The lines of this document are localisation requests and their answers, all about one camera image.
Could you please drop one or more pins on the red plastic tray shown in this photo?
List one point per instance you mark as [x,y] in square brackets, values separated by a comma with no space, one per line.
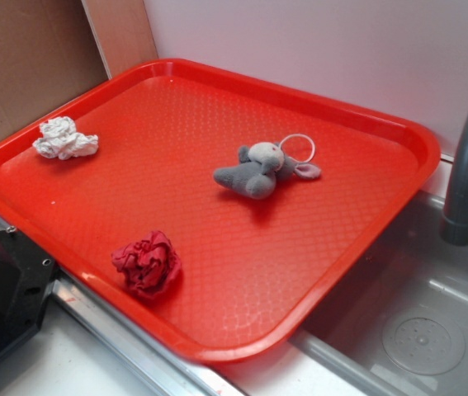
[252,270]

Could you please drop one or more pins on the crumpled red cloth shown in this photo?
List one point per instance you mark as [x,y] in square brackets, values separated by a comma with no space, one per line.
[149,266]

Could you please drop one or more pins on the gray plastic sink basin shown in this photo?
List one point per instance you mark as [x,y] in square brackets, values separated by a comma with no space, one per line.
[396,324]

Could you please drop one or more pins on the brown cardboard panel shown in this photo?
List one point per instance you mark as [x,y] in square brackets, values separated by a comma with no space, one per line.
[54,51]

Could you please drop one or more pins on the gray plush animal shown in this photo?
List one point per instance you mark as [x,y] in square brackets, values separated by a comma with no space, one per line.
[262,165]

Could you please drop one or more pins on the crumpled white paper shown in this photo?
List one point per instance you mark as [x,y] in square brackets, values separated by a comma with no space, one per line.
[60,139]

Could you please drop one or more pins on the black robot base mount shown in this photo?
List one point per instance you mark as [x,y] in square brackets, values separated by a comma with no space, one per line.
[26,274]

